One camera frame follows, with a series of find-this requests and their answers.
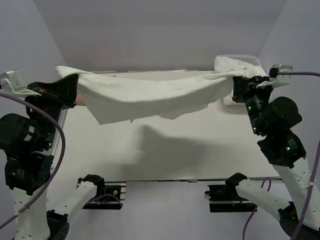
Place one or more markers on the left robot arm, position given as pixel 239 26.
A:
pixel 26 141

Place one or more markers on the white t shirt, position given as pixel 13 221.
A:
pixel 114 99

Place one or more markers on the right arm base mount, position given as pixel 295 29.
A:
pixel 222 200

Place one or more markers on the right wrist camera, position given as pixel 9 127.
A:
pixel 279 76

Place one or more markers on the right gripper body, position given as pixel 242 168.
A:
pixel 254 98

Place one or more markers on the folded pink t shirt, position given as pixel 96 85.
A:
pixel 79 101

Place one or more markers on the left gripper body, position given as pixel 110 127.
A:
pixel 50 100

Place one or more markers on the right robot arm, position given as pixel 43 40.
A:
pixel 273 120

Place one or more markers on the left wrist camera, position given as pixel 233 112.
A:
pixel 12 83

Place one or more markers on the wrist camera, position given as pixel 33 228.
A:
pixel 279 76
pixel 12 83

